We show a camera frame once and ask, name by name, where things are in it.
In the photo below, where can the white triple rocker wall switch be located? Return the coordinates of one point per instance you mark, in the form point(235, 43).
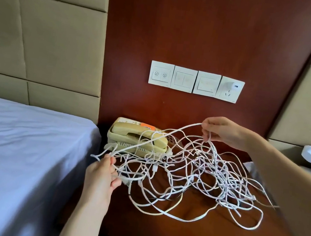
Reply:
point(207, 84)

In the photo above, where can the person's left forearm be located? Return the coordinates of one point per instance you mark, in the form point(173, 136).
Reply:
point(81, 224)

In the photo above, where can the left bed white sheet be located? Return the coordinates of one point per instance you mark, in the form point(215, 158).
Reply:
point(18, 161)

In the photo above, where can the white double rocker wall switch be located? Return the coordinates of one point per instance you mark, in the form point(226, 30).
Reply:
point(184, 79)

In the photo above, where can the person's right forearm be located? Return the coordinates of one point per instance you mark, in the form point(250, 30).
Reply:
point(289, 185)

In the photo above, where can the white wall socket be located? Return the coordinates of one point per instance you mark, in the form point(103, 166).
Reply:
point(222, 94)

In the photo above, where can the person's left hand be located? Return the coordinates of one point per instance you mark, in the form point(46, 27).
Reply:
point(99, 180)

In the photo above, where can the dark wooden wall panel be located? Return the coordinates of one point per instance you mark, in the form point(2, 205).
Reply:
point(213, 27)

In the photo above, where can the person's right hand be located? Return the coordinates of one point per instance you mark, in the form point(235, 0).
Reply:
point(228, 132)

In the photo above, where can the white plug-in charger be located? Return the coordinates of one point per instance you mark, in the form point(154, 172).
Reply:
point(233, 87)

